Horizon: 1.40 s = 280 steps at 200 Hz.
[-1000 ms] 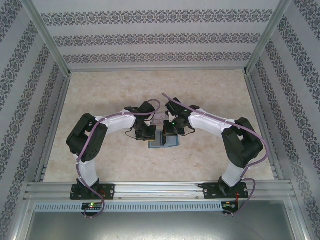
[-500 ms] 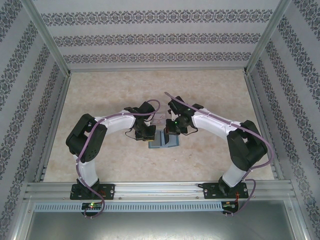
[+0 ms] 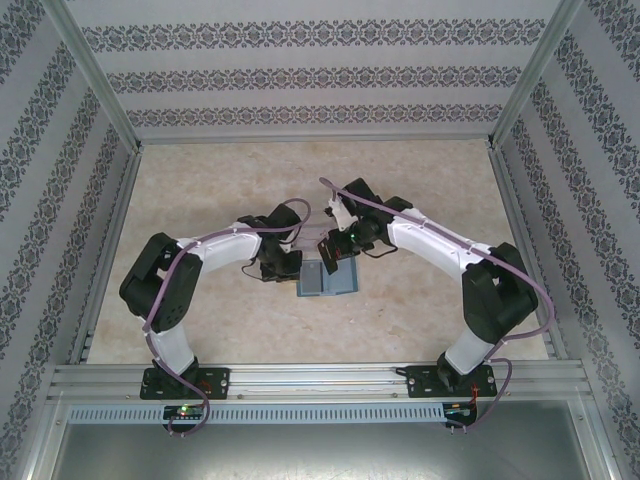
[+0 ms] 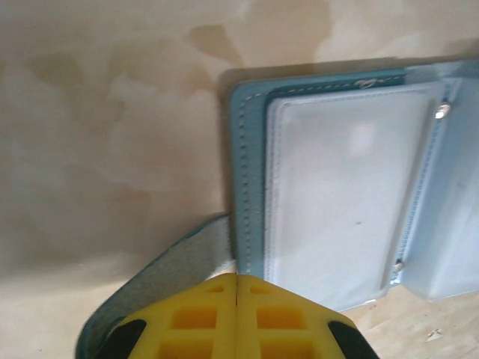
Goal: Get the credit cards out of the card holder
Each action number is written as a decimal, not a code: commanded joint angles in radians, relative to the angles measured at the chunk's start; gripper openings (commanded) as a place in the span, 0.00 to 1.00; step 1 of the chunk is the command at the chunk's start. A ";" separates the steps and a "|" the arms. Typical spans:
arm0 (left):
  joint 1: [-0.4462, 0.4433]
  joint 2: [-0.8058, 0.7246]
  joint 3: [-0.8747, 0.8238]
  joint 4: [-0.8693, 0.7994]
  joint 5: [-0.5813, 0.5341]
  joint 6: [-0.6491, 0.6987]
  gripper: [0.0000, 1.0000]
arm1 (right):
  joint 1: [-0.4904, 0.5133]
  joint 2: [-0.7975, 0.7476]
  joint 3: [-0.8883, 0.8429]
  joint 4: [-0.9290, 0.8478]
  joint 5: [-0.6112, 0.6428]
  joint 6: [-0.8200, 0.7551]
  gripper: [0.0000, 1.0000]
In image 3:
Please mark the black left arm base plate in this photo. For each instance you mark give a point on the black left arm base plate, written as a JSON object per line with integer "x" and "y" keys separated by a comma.
{"x": 220, "y": 382}

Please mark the aluminium frame post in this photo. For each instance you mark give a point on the aluminium frame post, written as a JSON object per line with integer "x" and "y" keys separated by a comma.
{"x": 97, "y": 70}
{"x": 531, "y": 70}

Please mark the aluminium table side rail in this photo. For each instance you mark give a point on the aluminium table side rail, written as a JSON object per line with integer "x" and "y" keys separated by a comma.
{"x": 511, "y": 200}
{"x": 121, "y": 200}

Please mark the grey metal sheet panel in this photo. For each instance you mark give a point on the grey metal sheet panel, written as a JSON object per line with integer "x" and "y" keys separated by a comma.
{"x": 320, "y": 452}

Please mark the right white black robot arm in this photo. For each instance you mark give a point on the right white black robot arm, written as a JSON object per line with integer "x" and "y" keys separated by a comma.
{"x": 500, "y": 295}

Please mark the right circuit board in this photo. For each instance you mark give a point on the right circuit board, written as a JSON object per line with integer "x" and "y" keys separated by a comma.
{"x": 460, "y": 411}

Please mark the aluminium mounting rail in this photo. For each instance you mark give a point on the aluminium mounting rail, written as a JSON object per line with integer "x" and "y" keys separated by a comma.
{"x": 320, "y": 382}

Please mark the teal leather card holder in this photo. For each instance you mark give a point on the teal leather card holder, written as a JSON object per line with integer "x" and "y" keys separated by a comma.
{"x": 345, "y": 280}

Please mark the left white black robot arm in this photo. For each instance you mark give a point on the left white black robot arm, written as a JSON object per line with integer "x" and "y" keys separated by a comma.
{"x": 160, "y": 285}

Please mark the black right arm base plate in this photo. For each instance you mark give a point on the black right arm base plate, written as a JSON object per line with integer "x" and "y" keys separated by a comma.
{"x": 417, "y": 382}

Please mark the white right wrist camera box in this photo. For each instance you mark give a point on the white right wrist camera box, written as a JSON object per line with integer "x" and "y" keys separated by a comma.
{"x": 338, "y": 212}

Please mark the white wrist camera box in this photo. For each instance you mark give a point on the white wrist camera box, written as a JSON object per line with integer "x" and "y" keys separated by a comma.
{"x": 286, "y": 247}
{"x": 338, "y": 212}

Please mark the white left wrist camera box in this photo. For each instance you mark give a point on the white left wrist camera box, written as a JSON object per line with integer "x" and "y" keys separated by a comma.
{"x": 286, "y": 247}

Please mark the left circuit board green light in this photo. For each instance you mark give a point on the left circuit board green light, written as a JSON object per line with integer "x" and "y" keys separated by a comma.
{"x": 185, "y": 412}

